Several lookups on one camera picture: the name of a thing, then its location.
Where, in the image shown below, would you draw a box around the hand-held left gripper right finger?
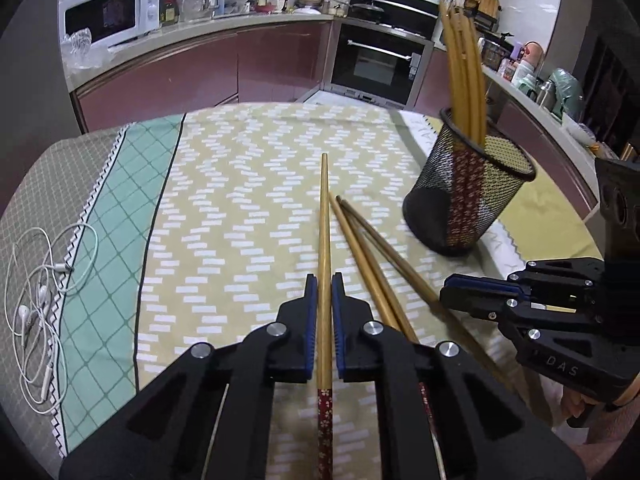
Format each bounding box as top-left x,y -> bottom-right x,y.
332,273 -> 586,480

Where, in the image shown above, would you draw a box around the clear crumpled plastic bag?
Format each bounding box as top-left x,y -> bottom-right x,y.
61,30 -> 108,68

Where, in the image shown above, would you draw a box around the white wired earphones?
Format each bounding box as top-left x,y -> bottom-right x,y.
4,224 -> 100,417

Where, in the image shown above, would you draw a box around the pink lower kitchen cabinets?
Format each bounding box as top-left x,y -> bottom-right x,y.
492,80 -> 598,218
70,20 -> 335,133

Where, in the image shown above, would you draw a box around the steel thermos bottle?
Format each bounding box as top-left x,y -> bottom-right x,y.
537,80 -> 557,111

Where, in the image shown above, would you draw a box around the person's right hand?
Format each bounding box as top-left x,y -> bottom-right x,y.
559,391 -> 617,429

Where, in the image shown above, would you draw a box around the black mesh utensil holder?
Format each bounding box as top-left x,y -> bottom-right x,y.
404,106 -> 537,257

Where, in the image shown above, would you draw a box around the built-in black oven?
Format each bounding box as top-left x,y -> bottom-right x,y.
322,19 -> 435,108

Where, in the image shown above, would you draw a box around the black range hood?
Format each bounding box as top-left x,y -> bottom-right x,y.
347,0 -> 443,38

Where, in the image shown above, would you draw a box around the white microwave oven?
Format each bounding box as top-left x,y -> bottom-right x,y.
64,0 -> 162,51

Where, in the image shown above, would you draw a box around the clear glass container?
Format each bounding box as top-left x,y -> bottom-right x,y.
177,0 -> 213,23

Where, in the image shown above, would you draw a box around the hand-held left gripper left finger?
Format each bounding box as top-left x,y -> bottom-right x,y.
59,275 -> 319,480

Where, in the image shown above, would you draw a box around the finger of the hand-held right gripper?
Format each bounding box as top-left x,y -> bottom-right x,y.
442,259 -> 608,307
439,289 -> 602,357

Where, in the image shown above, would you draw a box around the patterned patchwork tablecloth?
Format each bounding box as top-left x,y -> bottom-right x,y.
0,102 -> 603,480

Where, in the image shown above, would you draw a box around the black wok with lid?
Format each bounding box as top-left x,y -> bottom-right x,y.
347,2 -> 386,23

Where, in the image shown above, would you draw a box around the green plastic bag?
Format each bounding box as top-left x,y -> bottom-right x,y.
542,67 -> 583,121

